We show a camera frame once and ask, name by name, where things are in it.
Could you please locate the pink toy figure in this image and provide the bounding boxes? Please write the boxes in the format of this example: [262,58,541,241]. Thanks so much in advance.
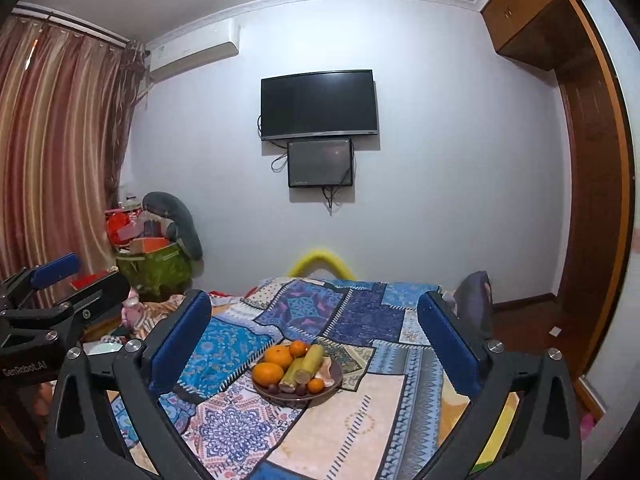
[120,287,144,332]

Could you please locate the mandarin on plate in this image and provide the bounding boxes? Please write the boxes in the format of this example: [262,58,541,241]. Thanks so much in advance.
[262,344,294,370]

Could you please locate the red box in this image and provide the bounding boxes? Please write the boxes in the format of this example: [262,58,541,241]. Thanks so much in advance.
[105,210,137,247]

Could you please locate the striped brown curtain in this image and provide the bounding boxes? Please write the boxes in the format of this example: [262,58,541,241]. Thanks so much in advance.
[1,15,145,278]

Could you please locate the grey plush toy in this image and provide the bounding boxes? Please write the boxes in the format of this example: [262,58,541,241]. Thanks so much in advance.
[142,191,203,261]

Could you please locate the small mandarin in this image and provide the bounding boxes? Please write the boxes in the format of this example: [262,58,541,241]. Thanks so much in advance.
[288,340,308,359]
[306,378,326,394]

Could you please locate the purple ceramic plate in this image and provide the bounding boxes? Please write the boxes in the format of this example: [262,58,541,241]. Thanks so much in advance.
[250,353,344,404]

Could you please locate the black wall television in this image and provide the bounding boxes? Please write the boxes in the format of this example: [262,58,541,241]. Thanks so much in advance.
[259,70,378,140]

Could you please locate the small black wall monitor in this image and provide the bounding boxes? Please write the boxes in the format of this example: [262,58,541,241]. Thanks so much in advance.
[288,139,354,188]

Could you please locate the patchwork patterned bedspread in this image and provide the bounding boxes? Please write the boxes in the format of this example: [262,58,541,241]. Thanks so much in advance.
[106,275,522,480]

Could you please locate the large orange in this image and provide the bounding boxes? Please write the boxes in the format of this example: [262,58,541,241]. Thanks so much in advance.
[252,362,284,388]

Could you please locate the yellow sugarcane piece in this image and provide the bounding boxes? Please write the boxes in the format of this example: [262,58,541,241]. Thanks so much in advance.
[295,344,324,385]

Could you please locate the green sugarcane piece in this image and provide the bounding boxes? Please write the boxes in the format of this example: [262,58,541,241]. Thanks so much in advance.
[279,358,304,393]

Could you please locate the white air conditioner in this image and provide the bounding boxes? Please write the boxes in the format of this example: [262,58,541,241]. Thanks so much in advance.
[149,18,240,82]

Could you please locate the pink white peeled fruit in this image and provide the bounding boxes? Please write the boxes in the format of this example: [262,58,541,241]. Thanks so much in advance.
[314,356,335,388]

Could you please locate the brown wooden wardrobe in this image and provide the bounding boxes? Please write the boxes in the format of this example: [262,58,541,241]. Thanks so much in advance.
[479,0,637,380]

